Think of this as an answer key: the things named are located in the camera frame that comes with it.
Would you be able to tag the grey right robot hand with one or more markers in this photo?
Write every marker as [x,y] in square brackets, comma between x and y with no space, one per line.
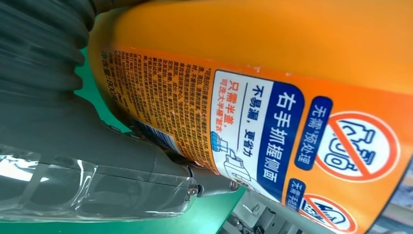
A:
[80,155]

